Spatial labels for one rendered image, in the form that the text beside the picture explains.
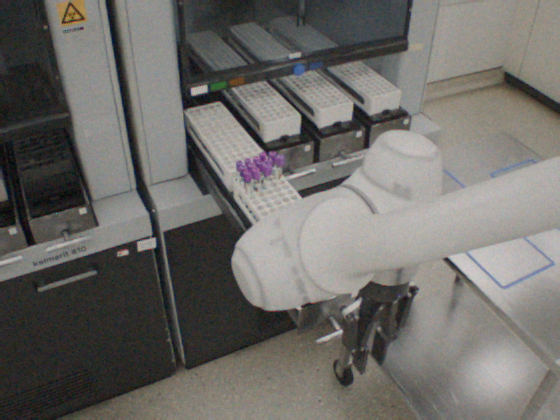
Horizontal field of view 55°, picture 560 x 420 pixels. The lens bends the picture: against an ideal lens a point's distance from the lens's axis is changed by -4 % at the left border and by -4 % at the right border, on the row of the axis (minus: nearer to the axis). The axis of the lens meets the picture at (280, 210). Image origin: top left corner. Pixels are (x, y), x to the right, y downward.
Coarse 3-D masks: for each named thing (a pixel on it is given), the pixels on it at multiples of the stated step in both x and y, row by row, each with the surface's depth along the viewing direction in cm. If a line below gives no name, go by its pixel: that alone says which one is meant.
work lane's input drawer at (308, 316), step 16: (192, 144) 137; (192, 160) 137; (208, 176) 128; (224, 192) 123; (224, 208) 123; (240, 208) 117; (240, 224) 116; (304, 304) 99; (320, 304) 100; (336, 304) 102; (304, 320) 101; (320, 320) 103; (336, 336) 101
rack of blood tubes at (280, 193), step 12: (276, 180) 117; (240, 192) 115; (252, 192) 114; (264, 192) 114; (276, 192) 114; (288, 192) 115; (240, 204) 117; (252, 204) 111; (264, 204) 111; (276, 204) 113; (288, 204) 112; (252, 216) 114; (264, 216) 108
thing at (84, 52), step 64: (64, 0) 101; (64, 64) 108; (64, 128) 156; (128, 192) 134; (0, 256) 117; (128, 256) 133; (0, 320) 127; (64, 320) 136; (128, 320) 146; (0, 384) 139; (64, 384) 150; (128, 384) 162
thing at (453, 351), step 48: (480, 144) 137; (528, 240) 110; (480, 288) 101; (528, 288) 100; (432, 336) 159; (480, 336) 158; (528, 336) 92; (432, 384) 146; (480, 384) 146; (528, 384) 146
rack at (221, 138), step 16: (192, 112) 139; (208, 112) 139; (224, 112) 139; (192, 128) 140; (208, 128) 133; (224, 128) 133; (240, 128) 133; (208, 144) 127; (224, 144) 128; (240, 144) 129; (256, 144) 127; (208, 160) 130; (224, 160) 123; (224, 176) 128
